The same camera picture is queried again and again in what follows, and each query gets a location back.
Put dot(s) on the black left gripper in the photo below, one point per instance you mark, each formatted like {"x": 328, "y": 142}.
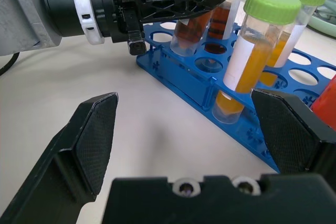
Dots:
{"x": 107, "y": 6}

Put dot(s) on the green-capped yellow liquid test tube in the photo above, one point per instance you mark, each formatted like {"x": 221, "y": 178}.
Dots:
{"x": 291, "y": 40}
{"x": 256, "y": 58}

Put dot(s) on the blue test tube rack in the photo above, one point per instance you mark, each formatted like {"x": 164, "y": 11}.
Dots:
{"x": 183, "y": 82}

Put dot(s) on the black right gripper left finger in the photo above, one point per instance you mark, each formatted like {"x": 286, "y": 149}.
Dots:
{"x": 65, "y": 161}

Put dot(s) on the pale green tray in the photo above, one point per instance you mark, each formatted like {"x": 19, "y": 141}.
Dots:
{"x": 324, "y": 19}

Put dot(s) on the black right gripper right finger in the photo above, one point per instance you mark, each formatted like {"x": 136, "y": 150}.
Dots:
{"x": 291, "y": 134}

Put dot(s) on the yellow-capped brown liquid test tube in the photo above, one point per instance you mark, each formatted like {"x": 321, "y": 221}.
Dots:
{"x": 219, "y": 22}

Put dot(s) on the red liquid test tube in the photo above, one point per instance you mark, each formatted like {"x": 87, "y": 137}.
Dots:
{"x": 326, "y": 100}

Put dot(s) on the brown-capped brown liquid test tube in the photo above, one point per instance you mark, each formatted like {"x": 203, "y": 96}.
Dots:
{"x": 190, "y": 32}

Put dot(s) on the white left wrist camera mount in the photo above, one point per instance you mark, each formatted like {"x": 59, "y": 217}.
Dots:
{"x": 85, "y": 19}

